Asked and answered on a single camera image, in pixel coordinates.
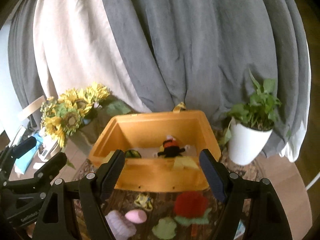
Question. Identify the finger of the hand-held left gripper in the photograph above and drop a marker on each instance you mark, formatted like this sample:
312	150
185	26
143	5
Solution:
25	145
52	165

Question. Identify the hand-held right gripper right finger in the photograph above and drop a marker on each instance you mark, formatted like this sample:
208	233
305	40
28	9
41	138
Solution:
212	177

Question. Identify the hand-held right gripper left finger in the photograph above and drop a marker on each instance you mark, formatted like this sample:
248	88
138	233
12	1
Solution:
112	177

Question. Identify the red knitted flower toy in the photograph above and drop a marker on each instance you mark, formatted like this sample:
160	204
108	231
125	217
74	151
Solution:
190	203

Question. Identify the pink egg-shaped soft toy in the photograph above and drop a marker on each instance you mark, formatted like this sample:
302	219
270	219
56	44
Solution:
136	216

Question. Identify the orange plastic box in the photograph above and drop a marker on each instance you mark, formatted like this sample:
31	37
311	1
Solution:
160	175

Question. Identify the lavender knitted toy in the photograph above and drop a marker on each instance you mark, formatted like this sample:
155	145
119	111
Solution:
120	226

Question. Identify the black orange knitted toy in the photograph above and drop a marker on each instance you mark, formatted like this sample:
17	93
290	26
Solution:
170	150

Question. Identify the green yellow soft toy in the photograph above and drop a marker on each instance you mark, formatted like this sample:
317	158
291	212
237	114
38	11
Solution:
133	154

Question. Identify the small yellow soft toy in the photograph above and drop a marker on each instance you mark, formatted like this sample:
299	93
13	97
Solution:
143	201

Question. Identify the light blue packet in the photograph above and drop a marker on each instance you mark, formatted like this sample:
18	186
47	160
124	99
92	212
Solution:
27	160

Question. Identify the white device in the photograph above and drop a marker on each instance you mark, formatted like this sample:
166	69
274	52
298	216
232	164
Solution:
48	150

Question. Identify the yellow cloth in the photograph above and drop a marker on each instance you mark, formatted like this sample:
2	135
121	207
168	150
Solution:
186	163

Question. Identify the cardboard piece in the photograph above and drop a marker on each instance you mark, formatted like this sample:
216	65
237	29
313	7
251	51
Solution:
27	110

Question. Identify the white plant pot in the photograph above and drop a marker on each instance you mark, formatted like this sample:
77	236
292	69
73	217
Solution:
245	145

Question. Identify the artificial sunflower bouquet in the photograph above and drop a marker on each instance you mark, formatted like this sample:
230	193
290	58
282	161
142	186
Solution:
70	110

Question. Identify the green knitted toy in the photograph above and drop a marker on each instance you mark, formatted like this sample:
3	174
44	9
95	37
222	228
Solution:
165	228

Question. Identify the green potted plant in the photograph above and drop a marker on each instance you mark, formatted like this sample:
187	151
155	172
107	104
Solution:
260	107

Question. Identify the white sheer curtain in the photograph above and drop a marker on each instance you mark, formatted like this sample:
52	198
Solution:
296	147

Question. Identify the beige curtain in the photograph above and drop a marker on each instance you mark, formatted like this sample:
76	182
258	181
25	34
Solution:
70	42

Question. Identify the grey curtain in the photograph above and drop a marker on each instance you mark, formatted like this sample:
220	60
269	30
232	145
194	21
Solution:
187	42

